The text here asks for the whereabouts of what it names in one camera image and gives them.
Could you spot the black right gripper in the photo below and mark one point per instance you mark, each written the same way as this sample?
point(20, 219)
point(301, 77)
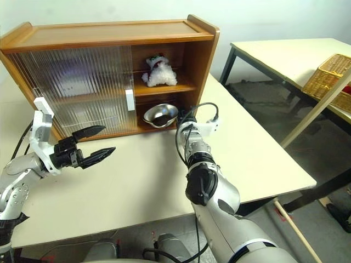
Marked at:
point(189, 119)

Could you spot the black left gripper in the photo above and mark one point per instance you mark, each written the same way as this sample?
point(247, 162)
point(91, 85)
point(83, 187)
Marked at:
point(65, 154)

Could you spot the silver metal bowl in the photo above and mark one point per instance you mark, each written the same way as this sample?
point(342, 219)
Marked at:
point(161, 109)

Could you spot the white plush toy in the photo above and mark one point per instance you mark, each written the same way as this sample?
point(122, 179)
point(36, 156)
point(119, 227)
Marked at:
point(161, 75)

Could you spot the ribbed clear sliding door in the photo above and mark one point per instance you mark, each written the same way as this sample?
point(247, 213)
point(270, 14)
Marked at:
point(22, 71)
point(126, 68)

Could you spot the purple tissue pack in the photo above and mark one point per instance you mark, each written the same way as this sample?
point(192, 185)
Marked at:
point(74, 71)

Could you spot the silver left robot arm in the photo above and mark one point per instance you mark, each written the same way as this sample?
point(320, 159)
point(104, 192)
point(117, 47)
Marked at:
point(16, 170)

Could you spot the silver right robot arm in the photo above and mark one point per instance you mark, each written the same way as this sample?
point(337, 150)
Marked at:
point(219, 197)

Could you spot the brown wooden cabinet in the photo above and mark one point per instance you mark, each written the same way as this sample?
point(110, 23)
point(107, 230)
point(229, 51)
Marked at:
point(109, 31)

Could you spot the grey rounded shape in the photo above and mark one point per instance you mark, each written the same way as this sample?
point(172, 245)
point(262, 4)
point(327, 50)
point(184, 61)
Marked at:
point(101, 253)
point(172, 246)

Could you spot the beige table with black legs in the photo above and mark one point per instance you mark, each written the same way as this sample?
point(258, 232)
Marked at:
point(274, 54)

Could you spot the beige slanted wooden beam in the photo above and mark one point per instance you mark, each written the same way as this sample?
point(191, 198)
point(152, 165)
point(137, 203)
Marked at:
point(310, 117)

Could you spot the woven wicker basket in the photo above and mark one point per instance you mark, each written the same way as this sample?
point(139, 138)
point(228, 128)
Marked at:
point(326, 79)
point(342, 104)

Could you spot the thin wooden stick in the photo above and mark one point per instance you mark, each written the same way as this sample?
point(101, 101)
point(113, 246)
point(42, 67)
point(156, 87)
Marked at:
point(296, 233)

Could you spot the black shoe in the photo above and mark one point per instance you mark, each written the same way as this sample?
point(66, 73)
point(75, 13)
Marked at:
point(340, 217)

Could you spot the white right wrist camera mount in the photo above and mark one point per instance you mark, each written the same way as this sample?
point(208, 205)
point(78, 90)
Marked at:
point(208, 127)

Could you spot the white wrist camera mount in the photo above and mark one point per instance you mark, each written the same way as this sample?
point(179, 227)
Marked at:
point(38, 145)
point(208, 127)

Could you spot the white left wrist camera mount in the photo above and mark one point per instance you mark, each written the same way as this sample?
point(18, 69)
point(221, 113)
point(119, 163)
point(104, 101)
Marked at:
point(38, 145)

